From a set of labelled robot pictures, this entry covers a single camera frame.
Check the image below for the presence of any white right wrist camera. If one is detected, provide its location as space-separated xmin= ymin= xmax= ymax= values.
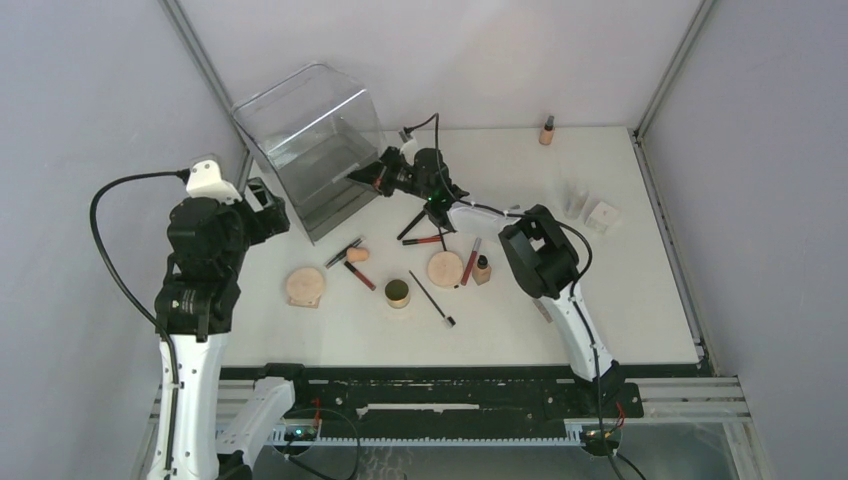
xmin=398 ymin=129 xmax=420 ymax=162

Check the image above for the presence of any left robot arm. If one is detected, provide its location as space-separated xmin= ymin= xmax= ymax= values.
xmin=148 ymin=178 xmax=313 ymax=479

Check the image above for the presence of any round beige powder puff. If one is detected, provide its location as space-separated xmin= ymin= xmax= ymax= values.
xmin=426 ymin=251 xmax=464 ymax=289

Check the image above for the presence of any black brow brush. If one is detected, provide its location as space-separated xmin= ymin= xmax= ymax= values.
xmin=408 ymin=270 xmax=456 ymax=329

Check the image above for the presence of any clear small bottle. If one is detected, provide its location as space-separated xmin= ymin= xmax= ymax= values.
xmin=564 ymin=179 xmax=589 ymax=220

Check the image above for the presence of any beige blender sponge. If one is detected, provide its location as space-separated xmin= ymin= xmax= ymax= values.
xmin=345 ymin=247 xmax=370 ymax=264

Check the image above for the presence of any dark eyeliner pen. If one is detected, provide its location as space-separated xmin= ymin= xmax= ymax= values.
xmin=324 ymin=236 xmax=364 ymax=269

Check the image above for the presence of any beige puff on base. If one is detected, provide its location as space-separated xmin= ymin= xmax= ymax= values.
xmin=285 ymin=267 xmax=326 ymax=308

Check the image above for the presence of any orange lip gloss tube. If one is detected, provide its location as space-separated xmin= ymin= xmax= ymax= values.
xmin=343 ymin=261 xmax=376 ymax=291

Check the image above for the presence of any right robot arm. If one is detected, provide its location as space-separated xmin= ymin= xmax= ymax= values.
xmin=346 ymin=147 xmax=631 ymax=424

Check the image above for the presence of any red lip gloss tube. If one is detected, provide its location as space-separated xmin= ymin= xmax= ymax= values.
xmin=460 ymin=237 xmax=482 ymax=286

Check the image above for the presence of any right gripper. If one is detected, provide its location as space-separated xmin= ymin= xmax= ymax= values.
xmin=345 ymin=146 xmax=431 ymax=202

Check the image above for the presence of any black mounting rail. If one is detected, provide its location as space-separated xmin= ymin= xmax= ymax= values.
xmin=220 ymin=363 xmax=645 ymax=442

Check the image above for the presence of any black powder brush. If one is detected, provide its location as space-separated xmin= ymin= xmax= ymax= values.
xmin=396 ymin=210 xmax=427 ymax=240

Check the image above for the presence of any clear acrylic organizer box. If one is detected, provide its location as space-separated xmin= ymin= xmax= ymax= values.
xmin=231 ymin=63 xmax=386 ymax=242

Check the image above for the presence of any white cube container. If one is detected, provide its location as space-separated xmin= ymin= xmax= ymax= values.
xmin=584 ymin=201 xmax=621 ymax=235

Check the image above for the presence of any red black lip pencil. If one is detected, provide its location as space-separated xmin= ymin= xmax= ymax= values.
xmin=401 ymin=235 xmax=440 ymax=246

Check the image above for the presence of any grey square sponge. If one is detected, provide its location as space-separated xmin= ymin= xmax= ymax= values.
xmin=532 ymin=299 xmax=553 ymax=323

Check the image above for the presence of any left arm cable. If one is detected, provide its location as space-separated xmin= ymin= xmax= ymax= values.
xmin=88 ymin=169 xmax=193 ymax=465

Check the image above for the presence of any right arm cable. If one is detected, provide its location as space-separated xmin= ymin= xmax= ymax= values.
xmin=402 ymin=112 xmax=631 ymax=480

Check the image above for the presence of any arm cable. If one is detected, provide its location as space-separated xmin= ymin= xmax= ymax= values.
xmin=88 ymin=169 xmax=193 ymax=465
xmin=402 ymin=112 xmax=631 ymax=480

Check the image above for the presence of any small foundation bottle far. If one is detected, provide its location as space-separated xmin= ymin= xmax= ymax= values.
xmin=538 ymin=115 xmax=556 ymax=146

